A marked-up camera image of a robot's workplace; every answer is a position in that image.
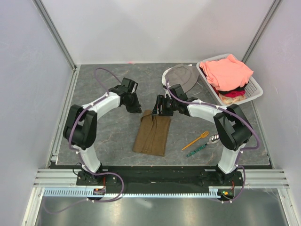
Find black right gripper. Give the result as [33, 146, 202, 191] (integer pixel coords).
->
[150, 95, 178, 116]

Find brown cloth napkin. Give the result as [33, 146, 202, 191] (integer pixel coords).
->
[133, 110, 171, 157]

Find orange plastic fork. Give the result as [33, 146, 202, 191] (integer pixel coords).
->
[182, 130, 209, 151]

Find spoon with green handle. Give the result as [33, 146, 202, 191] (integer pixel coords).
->
[186, 134, 220, 158]

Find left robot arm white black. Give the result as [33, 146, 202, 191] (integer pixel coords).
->
[63, 78, 142, 186]

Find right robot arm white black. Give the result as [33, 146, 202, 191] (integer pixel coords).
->
[152, 84, 257, 186]

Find grey bucket hat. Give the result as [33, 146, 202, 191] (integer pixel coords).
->
[161, 64, 199, 93]

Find red and dark clothes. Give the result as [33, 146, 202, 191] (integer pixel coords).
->
[212, 84, 247, 105]

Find salmon pink folded garment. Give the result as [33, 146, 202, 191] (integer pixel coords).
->
[199, 54, 253, 91]

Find white plastic laundry basket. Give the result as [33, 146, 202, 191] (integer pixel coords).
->
[196, 53, 263, 106]

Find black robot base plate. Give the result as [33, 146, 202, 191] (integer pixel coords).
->
[76, 165, 243, 189]

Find grey slotted cable duct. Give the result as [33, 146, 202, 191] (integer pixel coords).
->
[43, 187, 229, 198]

